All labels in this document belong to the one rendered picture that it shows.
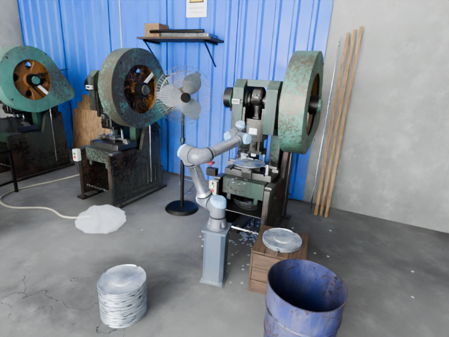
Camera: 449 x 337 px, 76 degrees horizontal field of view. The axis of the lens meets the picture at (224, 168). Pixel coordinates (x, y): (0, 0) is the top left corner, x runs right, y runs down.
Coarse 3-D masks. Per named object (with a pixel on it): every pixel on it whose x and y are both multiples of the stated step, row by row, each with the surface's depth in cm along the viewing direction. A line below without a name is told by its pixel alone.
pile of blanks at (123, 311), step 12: (144, 288) 183; (108, 300) 171; (120, 300) 171; (132, 300) 174; (144, 300) 185; (108, 312) 173; (120, 312) 173; (132, 312) 177; (144, 312) 187; (108, 324) 177; (120, 324) 175; (132, 324) 179
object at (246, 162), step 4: (240, 160) 263; (244, 160) 264; (248, 160) 263; (252, 160) 266; (256, 160) 266; (260, 160) 266; (236, 164) 249; (240, 164) 251; (244, 164) 252; (248, 164) 252; (252, 164) 253; (256, 164) 254; (260, 164) 255; (264, 164) 256
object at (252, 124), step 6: (246, 120) 253; (252, 120) 251; (258, 120) 249; (246, 126) 255; (252, 126) 252; (258, 126) 250; (246, 132) 256; (252, 132) 254; (258, 132) 251; (252, 138) 255; (258, 138) 253; (252, 144) 253; (258, 144) 254; (252, 150) 255; (258, 150) 256
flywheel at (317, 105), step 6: (318, 78) 254; (312, 90) 257; (312, 96) 229; (318, 96) 228; (312, 102) 227; (318, 102) 228; (312, 108) 228; (318, 108) 229; (312, 114) 235; (312, 120) 266
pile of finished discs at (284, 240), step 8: (264, 232) 221; (272, 232) 223; (280, 232) 224; (288, 232) 224; (264, 240) 213; (272, 240) 212; (280, 240) 211; (288, 240) 212; (296, 240) 214; (272, 248) 205; (280, 248) 202; (288, 248) 203; (296, 248) 204
